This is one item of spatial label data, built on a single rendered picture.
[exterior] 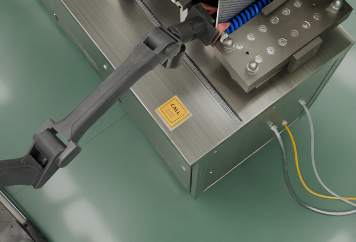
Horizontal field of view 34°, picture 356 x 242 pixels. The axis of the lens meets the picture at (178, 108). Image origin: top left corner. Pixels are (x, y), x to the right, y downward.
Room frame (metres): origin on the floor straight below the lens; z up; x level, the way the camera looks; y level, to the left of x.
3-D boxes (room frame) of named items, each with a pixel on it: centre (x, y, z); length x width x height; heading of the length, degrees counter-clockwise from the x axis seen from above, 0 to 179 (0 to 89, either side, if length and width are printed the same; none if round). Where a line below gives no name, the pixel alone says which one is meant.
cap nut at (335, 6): (0.78, -0.48, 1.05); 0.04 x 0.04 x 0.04
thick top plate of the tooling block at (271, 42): (0.73, -0.32, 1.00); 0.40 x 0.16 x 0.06; 125
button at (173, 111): (0.52, 0.01, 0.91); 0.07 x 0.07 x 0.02; 35
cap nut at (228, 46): (0.67, -0.15, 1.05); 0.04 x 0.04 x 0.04
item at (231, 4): (0.80, -0.22, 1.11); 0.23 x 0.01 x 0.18; 125
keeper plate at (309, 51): (0.66, -0.39, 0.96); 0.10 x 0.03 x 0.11; 125
